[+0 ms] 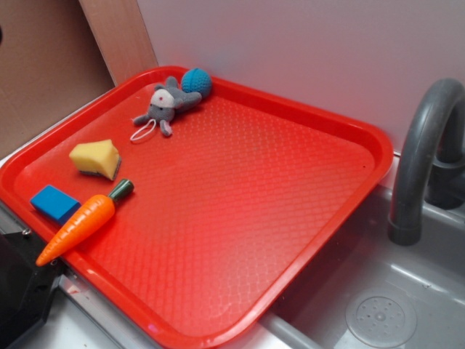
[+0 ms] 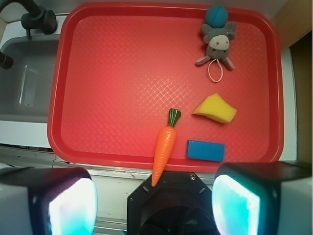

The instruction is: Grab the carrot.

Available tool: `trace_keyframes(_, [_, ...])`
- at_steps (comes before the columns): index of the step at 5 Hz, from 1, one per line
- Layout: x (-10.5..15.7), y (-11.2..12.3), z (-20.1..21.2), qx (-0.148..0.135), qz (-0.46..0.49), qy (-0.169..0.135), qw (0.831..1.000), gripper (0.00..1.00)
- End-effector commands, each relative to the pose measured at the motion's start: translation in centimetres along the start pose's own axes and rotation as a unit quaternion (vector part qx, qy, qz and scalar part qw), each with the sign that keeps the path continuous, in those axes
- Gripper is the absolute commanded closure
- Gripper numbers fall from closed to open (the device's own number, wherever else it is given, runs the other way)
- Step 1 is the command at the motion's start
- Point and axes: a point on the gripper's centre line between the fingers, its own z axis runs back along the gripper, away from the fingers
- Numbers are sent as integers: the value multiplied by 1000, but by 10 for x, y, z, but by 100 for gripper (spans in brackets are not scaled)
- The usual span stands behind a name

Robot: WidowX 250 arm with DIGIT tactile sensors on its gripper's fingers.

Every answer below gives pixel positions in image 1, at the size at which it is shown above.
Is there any orange toy carrot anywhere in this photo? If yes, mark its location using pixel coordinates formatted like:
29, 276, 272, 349
36, 179, 134, 267

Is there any red plastic tray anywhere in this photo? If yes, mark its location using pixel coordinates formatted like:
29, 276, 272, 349
1, 67, 393, 348

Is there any grey plush mouse toy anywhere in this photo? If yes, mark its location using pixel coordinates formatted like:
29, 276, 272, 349
130, 76, 203, 142

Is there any blue knitted ball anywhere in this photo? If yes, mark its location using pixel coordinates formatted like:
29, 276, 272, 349
181, 68, 213, 99

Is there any yellow sponge wedge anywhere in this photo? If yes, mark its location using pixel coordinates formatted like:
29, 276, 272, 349
69, 140, 121, 180

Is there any grey toy sink basin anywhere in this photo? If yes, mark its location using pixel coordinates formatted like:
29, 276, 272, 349
270, 188, 465, 349

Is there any blue rectangular block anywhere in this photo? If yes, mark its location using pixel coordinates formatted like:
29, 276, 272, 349
30, 185, 81, 226

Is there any wooden board panel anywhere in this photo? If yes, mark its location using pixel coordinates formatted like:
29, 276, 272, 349
79, 0, 158, 85

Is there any grey toy faucet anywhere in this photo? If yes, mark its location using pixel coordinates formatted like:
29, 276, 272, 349
388, 79, 464, 246

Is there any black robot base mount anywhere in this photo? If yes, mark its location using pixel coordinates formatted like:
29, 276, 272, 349
1, 232, 64, 348

